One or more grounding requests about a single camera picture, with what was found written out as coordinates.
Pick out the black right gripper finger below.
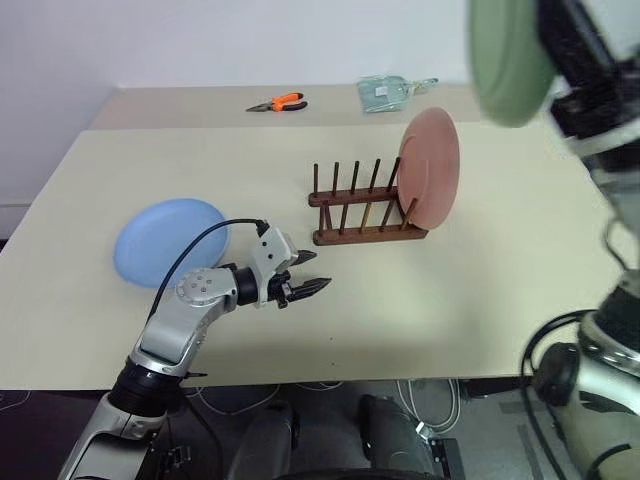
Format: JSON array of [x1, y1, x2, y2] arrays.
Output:
[[534, 0, 621, 71]]

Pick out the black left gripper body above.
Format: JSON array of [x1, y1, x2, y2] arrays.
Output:
[[267, 270, 300, 312]]

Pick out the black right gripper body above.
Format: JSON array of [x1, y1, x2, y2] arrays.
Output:
[[549, 64, 640, 142]]

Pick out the green plate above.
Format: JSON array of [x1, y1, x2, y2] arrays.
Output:
[[467, 0, 557, 128]]

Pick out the wooden dish rack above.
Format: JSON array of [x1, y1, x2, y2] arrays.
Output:
[[308, 156, 432, 248]]

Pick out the blue plate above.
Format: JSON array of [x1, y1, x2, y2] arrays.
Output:
[[113, 198, 232, 290]]

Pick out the dark rounded shape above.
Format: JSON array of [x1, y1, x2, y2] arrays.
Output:
[[357, 393, 434, 480], [227, 399, 301, 480]]

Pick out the pink plate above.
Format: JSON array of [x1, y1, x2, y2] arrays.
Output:
[[397, 107, 461, 232]]

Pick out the clear plastic bag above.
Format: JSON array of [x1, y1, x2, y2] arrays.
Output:
[[356, 74, 441, 115]]

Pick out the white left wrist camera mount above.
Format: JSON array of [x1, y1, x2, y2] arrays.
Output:
[[249, 225, 301, 306]]

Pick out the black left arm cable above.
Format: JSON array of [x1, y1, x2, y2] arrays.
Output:
[[148, 217, 269, 321]]

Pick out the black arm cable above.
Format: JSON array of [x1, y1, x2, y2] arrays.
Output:
[[517, 309, 601, 480], [148, 217, 269, 321]]

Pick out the white floor cable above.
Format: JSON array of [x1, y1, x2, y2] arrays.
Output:
[[396, 378, 462, 434], [197, 381, 347, 417]]

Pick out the orange handled pliers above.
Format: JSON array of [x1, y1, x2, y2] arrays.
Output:
[[244, 92, 310, 114]]

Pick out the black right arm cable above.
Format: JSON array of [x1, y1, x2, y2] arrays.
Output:
[[517, 309, 601, 480]]

